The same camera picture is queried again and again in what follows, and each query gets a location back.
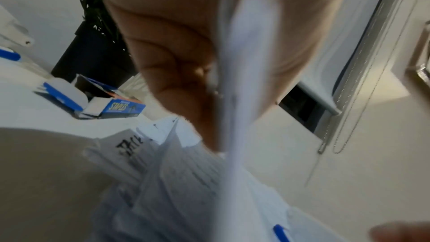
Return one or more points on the person's right hand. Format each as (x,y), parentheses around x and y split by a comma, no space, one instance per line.
(403,233)

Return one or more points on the person's left hand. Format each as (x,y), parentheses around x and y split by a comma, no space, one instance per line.
(168,36)

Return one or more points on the blue staples box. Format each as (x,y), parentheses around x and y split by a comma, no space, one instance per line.
(111,106)

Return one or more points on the blue white stapler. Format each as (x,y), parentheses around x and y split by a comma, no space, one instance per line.
(10,47)
(281,233)

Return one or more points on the stack of printed papers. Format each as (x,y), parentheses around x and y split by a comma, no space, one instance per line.
(161,187)

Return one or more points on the green potted plant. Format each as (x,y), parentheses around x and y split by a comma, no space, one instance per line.
(90,57)

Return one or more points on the grey roller blind rail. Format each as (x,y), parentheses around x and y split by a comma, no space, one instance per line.
(320,94)

